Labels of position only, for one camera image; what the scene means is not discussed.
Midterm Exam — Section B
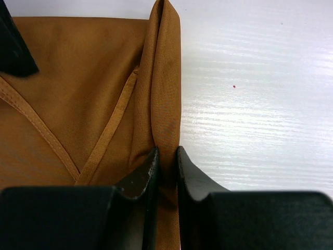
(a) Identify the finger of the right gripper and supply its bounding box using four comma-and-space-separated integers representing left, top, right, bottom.
0, 0, 39, 78

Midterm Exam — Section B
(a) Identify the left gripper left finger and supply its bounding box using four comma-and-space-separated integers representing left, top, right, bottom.
1, 147, 160, 249

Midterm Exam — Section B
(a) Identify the brown cloth napkin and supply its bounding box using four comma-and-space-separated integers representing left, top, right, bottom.
1, 1, 181, 249

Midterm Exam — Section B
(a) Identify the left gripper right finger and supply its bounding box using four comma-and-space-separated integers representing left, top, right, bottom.
177, 147, 332, 249

